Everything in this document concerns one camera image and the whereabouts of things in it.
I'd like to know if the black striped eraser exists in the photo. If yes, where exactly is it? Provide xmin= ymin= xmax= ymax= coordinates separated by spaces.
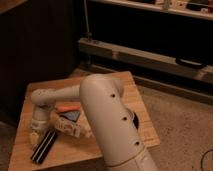
xmin=31 ymin=131 xmax=58 ymax=164

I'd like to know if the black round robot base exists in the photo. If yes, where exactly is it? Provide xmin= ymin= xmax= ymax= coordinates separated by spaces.
xmin=132 ymin=112 xmax=139 ymax=129

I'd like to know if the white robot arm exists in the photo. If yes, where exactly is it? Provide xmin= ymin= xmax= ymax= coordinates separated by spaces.
xmin=31 ymin=74 xmax=159 ymax=171

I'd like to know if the orange marker pen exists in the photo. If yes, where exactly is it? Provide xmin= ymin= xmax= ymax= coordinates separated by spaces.
xmin=55 ymin=106 xmax=80 ymax=113

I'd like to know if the blue triangular block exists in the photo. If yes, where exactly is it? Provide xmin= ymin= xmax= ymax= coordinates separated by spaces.
xmin=60 ymin=110 xmax=80 ymax=122

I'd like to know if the metal vertical pole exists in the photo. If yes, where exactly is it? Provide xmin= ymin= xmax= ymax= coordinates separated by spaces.
xmin=83 ymin=0 xmax=92 ymax=41

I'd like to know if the wooden low shelf cabinet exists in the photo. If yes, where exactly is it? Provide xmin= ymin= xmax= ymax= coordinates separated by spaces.
xmin=76 ymin=0 xmax=213 ymax=105

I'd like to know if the black handle on cabinet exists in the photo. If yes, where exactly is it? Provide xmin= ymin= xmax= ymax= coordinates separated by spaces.
xmin=175 ymin=58 xmax=207 ymax=70

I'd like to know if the black cable on floor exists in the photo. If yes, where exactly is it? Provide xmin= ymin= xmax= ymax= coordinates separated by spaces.
xmin=200 ymin=148 xmax=213 ymax=171

